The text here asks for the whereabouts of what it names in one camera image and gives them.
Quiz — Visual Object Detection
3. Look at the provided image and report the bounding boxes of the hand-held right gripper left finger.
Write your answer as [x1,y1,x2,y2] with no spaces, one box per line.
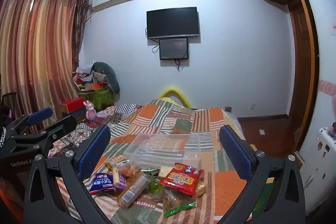
[23,124,116,224]

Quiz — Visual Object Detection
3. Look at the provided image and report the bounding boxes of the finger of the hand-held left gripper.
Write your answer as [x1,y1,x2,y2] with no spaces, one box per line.
[13,115,78,159]
[4,107,53,140]

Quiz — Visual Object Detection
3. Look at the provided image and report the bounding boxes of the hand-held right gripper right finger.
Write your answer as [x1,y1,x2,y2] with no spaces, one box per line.
[219,124,306,224]

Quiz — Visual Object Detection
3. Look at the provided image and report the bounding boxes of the yellow snack stick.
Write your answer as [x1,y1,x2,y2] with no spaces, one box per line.
[106,162,118,175]

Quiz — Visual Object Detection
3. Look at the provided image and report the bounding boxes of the small cracker pack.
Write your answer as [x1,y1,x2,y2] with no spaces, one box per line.
[110,156,131,165]

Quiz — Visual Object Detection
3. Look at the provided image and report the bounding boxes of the purple snack packet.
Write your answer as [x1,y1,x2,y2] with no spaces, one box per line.
[89,171,128,196]

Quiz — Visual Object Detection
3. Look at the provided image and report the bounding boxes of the golden snack bag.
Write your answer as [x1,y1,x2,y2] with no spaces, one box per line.
[196,181,208,197]

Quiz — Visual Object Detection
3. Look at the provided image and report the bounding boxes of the long biscuit packet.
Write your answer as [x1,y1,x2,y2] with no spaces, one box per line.
[117,174,151,208]

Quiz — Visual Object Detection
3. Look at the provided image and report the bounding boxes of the green snack packet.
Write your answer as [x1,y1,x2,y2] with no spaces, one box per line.
[141,167,159,178]

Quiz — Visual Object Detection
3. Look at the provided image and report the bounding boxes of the red snack packet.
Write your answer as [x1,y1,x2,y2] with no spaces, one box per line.
[159,162,205,196]

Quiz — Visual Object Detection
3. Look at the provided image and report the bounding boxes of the clear plastic container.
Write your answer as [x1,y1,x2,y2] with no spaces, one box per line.
[123,132,202,170]

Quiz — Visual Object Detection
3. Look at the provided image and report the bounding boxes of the green jelly cup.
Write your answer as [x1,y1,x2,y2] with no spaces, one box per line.
[148,178,165,193]

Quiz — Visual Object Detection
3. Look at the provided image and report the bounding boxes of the pale yellow cracker pack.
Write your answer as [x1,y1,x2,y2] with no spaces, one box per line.
[157,166,174,179]

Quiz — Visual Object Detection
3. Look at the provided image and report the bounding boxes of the thin green stick packet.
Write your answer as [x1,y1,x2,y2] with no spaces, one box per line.
[163,202,197,218]

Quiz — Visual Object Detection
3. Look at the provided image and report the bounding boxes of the clear brown snack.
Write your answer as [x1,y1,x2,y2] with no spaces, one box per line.
[163,187,185,214]

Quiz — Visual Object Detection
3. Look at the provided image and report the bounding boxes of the red black box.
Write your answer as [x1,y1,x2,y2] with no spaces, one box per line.
[60,97,91,115]

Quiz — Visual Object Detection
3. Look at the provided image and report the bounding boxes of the pink plush toy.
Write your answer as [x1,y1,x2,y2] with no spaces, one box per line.
[83,100,97,123]

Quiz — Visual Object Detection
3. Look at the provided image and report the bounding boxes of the orange green patchwork blanket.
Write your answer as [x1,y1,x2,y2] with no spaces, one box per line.
[47,99,266,224]

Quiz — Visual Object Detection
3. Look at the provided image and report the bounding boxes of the black mesh chair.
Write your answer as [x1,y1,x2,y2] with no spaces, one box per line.
[0,92,18,119]

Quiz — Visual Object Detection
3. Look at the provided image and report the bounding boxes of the checkered patterned quilt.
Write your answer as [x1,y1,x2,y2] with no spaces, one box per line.
[49,104,144,159]

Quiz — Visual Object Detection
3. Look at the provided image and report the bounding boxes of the green bag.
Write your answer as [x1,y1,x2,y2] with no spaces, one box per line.
[91,85,115,110]

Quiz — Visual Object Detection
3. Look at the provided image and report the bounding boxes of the pile of boxes and papers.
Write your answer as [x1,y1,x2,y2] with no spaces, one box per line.
[72,67,109,94]

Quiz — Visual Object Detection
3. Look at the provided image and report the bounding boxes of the grey cushion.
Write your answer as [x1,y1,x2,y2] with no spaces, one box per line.
[92,62,121,94]

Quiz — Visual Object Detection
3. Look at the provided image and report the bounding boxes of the striped orange curtain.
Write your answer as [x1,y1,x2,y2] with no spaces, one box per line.
[0,0,90,130]

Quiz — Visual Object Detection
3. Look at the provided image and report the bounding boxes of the yellow foam tube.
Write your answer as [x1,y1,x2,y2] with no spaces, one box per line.
[160,86,194,109]

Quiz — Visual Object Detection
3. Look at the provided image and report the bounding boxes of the white appliance with stickers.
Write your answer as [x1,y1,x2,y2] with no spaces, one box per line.
[299,126,336,216]

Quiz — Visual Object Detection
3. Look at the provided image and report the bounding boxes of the brown wooden door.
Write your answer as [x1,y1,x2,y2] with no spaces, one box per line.
[287,0,319,160]

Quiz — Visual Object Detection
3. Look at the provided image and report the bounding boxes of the pink cartoon wall sticker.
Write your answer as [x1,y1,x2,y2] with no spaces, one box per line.
[319,79,336,132]

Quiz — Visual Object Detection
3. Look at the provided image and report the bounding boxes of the black looped cable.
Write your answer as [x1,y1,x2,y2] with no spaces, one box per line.
[144,27,161,54]

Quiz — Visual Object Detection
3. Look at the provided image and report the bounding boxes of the small black wall monitor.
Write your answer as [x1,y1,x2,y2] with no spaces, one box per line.
[159,37,189,60]

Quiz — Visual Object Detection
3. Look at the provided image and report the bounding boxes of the black wall television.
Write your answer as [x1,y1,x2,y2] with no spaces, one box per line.
[146,7,200,40]

